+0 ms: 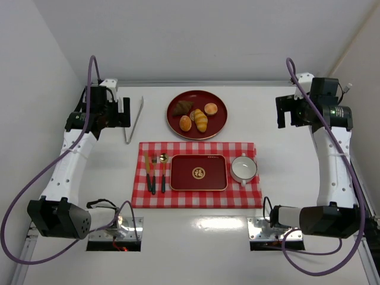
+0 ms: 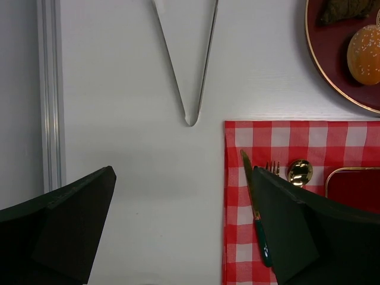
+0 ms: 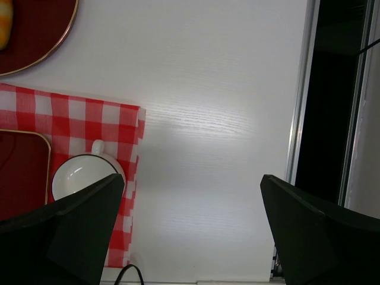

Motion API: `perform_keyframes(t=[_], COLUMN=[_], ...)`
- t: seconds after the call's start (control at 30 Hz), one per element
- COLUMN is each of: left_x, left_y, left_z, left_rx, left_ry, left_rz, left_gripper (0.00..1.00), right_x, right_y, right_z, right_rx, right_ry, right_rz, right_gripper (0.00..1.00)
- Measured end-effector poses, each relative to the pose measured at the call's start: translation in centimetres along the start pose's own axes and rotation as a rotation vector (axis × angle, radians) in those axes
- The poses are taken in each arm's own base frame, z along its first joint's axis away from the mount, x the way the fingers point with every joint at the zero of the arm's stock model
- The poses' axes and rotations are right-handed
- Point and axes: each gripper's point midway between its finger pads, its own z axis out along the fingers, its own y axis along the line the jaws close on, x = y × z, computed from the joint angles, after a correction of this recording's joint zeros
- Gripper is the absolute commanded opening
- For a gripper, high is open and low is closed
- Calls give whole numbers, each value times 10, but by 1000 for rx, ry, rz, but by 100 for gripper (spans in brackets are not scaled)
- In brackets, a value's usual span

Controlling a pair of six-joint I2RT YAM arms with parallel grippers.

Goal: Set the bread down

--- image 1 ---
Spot round red plate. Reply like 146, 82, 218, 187
166, 90, 227, 140

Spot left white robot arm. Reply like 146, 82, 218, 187
27, 79, 131, 239

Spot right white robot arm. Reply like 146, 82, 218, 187
270, 72, 360, 239

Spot striped orange bread roll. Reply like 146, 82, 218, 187
194, 109, 208, 133

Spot brown chocolate croissant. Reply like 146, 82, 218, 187
172, 100, 194, 116

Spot round flat bun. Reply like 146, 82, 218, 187
204, 103, 218, 116

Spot gold fork green handle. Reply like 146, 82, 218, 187
151, 153, 157, 195

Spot red white checkered cloth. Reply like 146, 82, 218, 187
132, 141, 262, 208

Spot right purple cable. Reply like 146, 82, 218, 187
281, 57, 366, 276

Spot white two-handled bowl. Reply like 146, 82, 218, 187
230, 153, 258, 187

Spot metal tongs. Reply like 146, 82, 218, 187
123, 96, 144, 145

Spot gold spoon green handle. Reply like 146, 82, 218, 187
160, 153, 169, 194

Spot metal base plate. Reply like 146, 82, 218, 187
88, 216, 144, 242
247, 217, 292, 242

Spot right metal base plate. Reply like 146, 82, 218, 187
247, 217, 292, 242

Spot small round cookie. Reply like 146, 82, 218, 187
189, 110, 195, 121

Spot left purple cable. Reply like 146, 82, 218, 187
0, 55, 139, 265

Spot round sesame bun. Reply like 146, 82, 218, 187
179, 115, 192, 132

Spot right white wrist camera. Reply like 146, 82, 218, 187
294, 72, 314, 100

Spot rectangular red tray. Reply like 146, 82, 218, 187
170, 154, 228, 192

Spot gold knife green handle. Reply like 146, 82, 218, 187
144, 151, 152, 192

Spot purple cable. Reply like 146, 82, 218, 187
0, 55, 139, 265
281, 57, 366, 276

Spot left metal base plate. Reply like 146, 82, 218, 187
88, 216, 144, 242

